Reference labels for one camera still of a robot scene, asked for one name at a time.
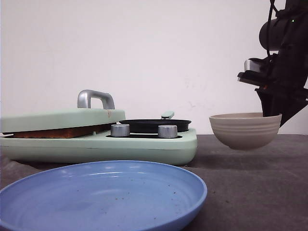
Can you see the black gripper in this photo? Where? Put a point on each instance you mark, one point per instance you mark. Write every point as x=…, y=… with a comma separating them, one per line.
x=287, y=74

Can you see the beige ribbed bowl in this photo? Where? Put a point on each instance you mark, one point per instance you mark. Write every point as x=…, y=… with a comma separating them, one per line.
x=245, y=131

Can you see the bread slice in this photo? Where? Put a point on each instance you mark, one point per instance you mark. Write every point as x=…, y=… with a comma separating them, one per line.
x=63, y=132

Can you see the mint green breakfast maker base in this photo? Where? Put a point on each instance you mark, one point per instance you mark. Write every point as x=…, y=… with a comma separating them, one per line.
x=101, y=146

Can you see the right silver knob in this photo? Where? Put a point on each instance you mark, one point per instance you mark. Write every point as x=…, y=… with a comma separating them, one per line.
x=167, y=131

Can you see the silver knob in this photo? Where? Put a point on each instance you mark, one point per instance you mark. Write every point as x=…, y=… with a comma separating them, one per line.
x=120, y=130
x=167, y=131

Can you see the left silver knob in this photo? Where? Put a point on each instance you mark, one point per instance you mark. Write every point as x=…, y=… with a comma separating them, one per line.
x=120, y=130

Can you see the blue plate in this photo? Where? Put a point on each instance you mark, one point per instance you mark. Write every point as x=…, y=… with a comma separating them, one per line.
x=103, y=196

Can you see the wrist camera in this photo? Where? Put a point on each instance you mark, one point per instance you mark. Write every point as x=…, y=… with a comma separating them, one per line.
x=257, y=65

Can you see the black frying pan mint handle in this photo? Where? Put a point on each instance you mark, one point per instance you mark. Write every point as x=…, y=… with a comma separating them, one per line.
x=151, y=125

